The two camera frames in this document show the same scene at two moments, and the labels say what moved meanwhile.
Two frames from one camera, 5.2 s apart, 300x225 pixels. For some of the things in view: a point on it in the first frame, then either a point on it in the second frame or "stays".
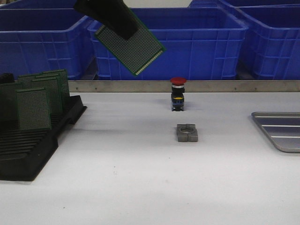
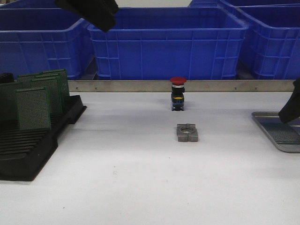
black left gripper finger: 114,14 → 99,13
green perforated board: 135,52 → 282,132
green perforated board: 33,109 stays
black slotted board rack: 24,153 stays
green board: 8,101 stays
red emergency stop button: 177,93 stays
